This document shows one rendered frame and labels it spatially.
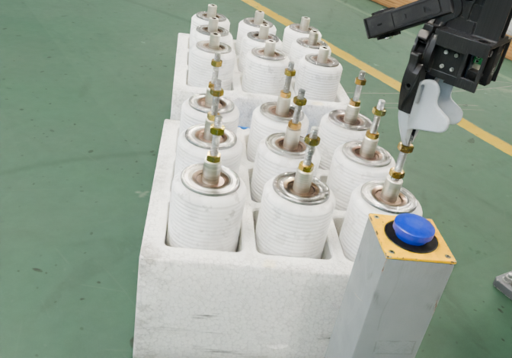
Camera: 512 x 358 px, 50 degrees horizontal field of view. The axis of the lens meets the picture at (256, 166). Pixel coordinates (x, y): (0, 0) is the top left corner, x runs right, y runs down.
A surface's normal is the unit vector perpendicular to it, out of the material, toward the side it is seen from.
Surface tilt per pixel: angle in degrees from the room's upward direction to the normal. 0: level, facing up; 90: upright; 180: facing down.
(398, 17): 89
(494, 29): 90
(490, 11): 90
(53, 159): 0
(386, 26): 89
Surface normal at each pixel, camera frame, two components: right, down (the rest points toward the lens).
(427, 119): -0.64, 0.30
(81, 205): 0.15, -0.86
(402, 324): 0.07, 0.51
